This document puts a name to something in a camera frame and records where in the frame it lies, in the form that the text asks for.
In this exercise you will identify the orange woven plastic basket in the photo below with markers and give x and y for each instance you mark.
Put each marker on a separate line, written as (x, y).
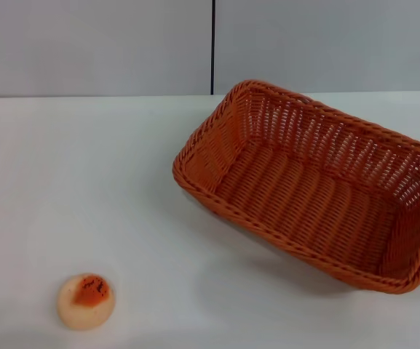
(304, 203)

